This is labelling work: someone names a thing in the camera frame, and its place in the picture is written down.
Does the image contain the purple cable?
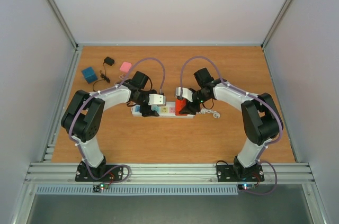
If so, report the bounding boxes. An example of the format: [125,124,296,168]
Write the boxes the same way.
[68,57,166,182]
[180,55,283,195]

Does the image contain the white coiled power cord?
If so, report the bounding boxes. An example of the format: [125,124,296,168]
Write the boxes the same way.
[198,108,221,119]

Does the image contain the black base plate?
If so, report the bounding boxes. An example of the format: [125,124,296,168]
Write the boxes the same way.
[216,164,265,182]
[75,162,124,182]

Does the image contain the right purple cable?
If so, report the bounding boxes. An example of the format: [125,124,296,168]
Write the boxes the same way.
[180,55,283,195]

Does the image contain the pink cube socket adapter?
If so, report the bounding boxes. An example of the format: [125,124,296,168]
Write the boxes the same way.
[119,61,132,73]

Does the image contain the small circuit board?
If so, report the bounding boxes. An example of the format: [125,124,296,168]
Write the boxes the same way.
[238,183,257,191]
[93,183,110,193]

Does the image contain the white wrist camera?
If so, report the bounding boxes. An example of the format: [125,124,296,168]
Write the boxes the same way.
[148,94,167,106]
[175,87,193,102]

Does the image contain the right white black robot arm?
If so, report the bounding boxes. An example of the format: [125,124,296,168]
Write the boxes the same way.
[175,68,283,180]

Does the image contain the white power strip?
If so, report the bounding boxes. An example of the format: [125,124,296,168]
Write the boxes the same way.
[131,102,194,119]

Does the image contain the grey slotted cable duct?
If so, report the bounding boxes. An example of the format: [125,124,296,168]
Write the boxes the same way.
[36,184,238,196]

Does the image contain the left small circuit board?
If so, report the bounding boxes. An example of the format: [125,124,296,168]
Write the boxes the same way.
[93,183,110,193]

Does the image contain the right small circuit board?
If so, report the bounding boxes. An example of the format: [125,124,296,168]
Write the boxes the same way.
[238,183,257,191]

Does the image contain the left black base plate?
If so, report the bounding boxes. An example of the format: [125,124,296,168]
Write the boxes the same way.
[75,162,124,182]

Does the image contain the red cube socket adapter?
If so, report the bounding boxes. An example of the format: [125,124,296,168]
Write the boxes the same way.
[175,98,186,116]

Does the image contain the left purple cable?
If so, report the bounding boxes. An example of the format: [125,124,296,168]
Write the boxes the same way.
[68,57,166,182]

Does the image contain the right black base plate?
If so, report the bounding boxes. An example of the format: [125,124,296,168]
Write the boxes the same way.
[216,164,265,182]

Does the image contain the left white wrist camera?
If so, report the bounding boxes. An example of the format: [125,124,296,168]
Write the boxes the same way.
[148,94,167,106]

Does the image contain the blue cube socket adapter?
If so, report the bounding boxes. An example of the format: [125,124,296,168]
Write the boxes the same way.
[81,67,98,84]

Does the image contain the black plug adapter with cable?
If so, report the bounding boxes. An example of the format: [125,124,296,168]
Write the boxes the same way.
[92,56,115,92]

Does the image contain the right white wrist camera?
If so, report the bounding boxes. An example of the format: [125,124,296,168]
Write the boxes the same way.
[175,87,193,102]

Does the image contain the aluminium front rail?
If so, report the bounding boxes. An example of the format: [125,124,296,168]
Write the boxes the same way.
[24,163,315,185]

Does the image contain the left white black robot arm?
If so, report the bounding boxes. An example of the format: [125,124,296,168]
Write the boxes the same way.
[61,71,166,183]

